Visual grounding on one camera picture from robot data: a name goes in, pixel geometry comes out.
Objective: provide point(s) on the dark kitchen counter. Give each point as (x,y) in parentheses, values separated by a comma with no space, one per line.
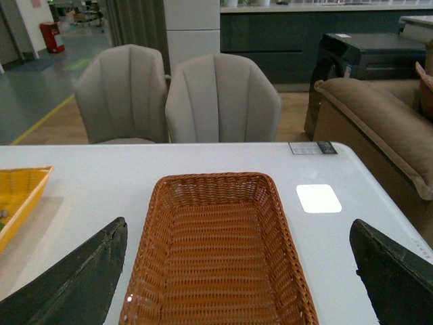
(283,40)

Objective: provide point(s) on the label sticker on table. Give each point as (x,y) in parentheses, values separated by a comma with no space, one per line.
(312,148)

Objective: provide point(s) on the left grey upholstered chair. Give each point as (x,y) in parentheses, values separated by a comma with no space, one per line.
(121,97)

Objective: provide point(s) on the right grey upholstered chair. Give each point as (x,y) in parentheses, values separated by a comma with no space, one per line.
(220,98)

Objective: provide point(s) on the yellow wicker basket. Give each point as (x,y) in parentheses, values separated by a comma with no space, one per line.
(21,190)

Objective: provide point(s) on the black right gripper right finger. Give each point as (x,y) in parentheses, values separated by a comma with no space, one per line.
(398,282)

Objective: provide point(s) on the black appliance cabinet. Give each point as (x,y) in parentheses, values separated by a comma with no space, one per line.
(363,56)

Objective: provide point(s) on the grey curtain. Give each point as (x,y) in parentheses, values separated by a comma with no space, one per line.
(140,22)

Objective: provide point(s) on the red fire extinguisher box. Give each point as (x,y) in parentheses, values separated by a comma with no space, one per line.
(52,37)

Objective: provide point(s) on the grey upholstered chair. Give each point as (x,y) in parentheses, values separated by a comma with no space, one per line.
(220,98)
(121,97)

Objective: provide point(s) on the pink cushion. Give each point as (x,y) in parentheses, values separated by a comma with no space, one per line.
(425,91)

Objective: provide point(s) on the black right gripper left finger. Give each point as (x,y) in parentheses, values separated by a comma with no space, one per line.
(78,289)

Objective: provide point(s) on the brown wicker basket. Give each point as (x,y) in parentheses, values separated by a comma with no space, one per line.
(216,249)

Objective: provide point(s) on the tan sofa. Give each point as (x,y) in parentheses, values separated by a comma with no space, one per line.
(382,123)

